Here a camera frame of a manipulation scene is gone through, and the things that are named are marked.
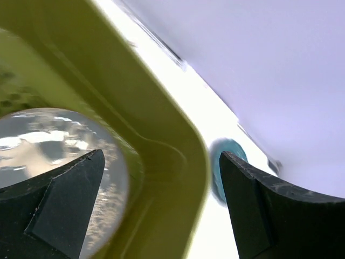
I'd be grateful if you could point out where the teal scalloped plate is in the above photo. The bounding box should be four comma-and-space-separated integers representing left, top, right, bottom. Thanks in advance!
210, 138, 248, 207

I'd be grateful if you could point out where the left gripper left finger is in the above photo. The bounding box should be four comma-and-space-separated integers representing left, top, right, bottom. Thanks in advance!
1, 149, 105, 258

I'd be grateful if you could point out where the olive green plastic bin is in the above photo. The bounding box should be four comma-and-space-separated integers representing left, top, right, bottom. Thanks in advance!
1, 1, 210, 258

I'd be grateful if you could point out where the grey reindeer plate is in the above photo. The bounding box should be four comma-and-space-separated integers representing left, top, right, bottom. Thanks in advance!
1, 108, 129, 258

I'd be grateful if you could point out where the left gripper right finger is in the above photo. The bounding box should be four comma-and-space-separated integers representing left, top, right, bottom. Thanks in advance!
219, 152, 344, 258

